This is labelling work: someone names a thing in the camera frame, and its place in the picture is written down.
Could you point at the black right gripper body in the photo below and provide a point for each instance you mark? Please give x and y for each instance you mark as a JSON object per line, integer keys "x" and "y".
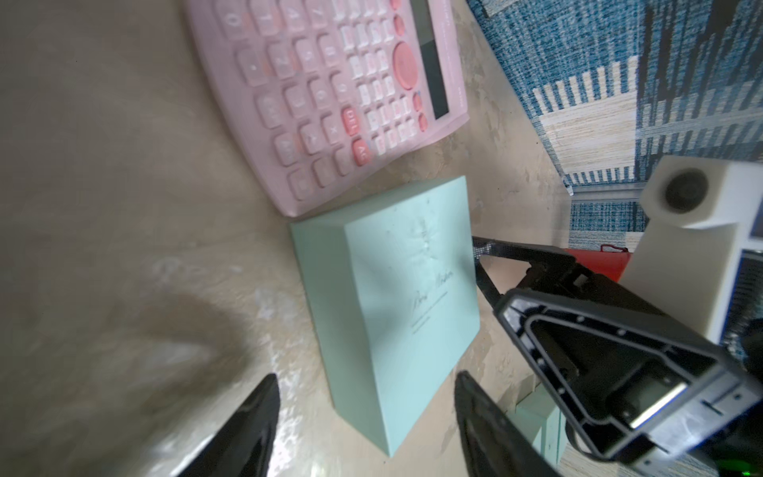
{"x": 727, "y": 435}

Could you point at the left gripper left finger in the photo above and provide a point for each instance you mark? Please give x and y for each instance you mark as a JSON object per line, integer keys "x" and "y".
{"x": 244, "y": 445}

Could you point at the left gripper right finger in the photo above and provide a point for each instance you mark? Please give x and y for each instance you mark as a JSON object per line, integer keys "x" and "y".
{"x": 491, "y": 444}

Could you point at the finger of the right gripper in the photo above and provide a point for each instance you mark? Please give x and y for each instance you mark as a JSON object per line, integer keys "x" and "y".
{"x": 552, "y": 270}
{"x": 634, "y": 386}

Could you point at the mint jewelry box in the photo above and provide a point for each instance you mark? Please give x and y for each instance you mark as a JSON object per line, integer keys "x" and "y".
{"x": 391, "y": 287}
{"x": 542, "y": 424}

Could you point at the red pencil cup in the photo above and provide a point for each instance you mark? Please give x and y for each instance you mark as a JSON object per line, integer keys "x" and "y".
{"x": 609, "y": 260}

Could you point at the pink calculator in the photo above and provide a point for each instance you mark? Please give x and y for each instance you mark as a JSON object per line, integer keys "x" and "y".
{"x": 320, "y": 95}

